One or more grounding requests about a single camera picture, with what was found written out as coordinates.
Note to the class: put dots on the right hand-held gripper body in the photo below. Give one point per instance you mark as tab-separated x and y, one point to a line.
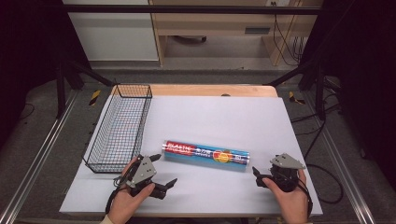
285	175

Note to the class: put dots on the blue plastic wrap box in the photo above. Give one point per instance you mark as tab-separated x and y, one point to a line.
205	154

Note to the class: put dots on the white table mat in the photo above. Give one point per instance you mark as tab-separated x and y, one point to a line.
218	124

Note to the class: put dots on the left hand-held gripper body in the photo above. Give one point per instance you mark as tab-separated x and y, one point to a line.
144	170

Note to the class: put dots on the aluminium floor rail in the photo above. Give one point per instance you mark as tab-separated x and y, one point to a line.
37	155
342	161

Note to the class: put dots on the black curtain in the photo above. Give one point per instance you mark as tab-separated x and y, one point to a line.
364	77
28	62

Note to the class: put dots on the black metal stand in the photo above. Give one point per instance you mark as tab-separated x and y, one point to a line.
60	90
320	93

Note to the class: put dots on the wooden desk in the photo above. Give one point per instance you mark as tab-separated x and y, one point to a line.
218	23

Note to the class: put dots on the person's left hand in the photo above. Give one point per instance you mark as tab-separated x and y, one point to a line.
124	202

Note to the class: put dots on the yellow black floor tape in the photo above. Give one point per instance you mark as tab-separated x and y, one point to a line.
95	97
294	98

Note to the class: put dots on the wooden table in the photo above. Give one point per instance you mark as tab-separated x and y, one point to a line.
211	90

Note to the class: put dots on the black horizontal bar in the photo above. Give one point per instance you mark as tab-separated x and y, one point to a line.
186	9

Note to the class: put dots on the person's light sleeve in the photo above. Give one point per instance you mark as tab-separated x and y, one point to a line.
106	220

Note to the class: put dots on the person's right hand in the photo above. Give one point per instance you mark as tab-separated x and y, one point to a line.
291	200

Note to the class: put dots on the white cabinet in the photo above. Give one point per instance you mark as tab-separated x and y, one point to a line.
115	37

